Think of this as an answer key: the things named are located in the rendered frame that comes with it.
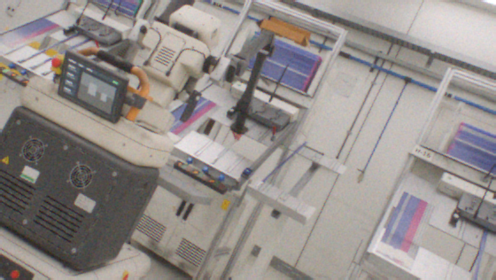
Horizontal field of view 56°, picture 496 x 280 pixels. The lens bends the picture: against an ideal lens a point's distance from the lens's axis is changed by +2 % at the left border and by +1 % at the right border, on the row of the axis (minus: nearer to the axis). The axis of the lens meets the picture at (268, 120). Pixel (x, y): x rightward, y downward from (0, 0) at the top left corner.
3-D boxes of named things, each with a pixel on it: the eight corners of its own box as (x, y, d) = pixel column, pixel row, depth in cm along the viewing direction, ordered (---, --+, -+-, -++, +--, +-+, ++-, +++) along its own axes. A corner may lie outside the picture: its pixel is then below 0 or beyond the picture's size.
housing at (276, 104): (290, 131, 304) (294, 114, 296) (228, 102, 320) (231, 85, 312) (295, 125, 310) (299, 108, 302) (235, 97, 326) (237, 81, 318)
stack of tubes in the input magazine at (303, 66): (303, 91, 299) (321, 55, 300) (237, 63, 315) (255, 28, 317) (306, 97, 311) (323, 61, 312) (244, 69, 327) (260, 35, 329)
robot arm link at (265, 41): (263, 22, 247) (280, 29, 245) (259, 43, 256) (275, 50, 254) (221, 58, 215) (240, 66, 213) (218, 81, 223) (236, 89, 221)
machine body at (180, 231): (201, 295, 276) (248, 200, 279) (113, 238, 298) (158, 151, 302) (237, 280, 337) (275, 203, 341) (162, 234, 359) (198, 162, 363)
